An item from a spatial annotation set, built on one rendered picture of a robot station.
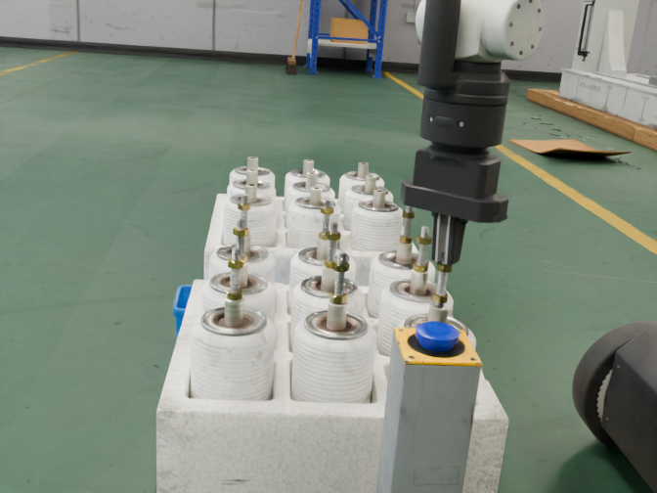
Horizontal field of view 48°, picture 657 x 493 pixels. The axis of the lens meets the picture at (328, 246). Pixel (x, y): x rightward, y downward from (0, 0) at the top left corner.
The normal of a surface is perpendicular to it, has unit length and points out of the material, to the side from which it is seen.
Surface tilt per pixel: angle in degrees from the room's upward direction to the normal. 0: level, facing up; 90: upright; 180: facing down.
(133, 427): 0
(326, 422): 90
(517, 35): 90
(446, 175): 90
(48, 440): 0
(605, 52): 90
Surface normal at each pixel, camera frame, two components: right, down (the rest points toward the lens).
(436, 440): 0.07, 0.32
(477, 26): -0.75, 0.16
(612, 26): 0.11, -0.07
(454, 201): -0.59, 0.22
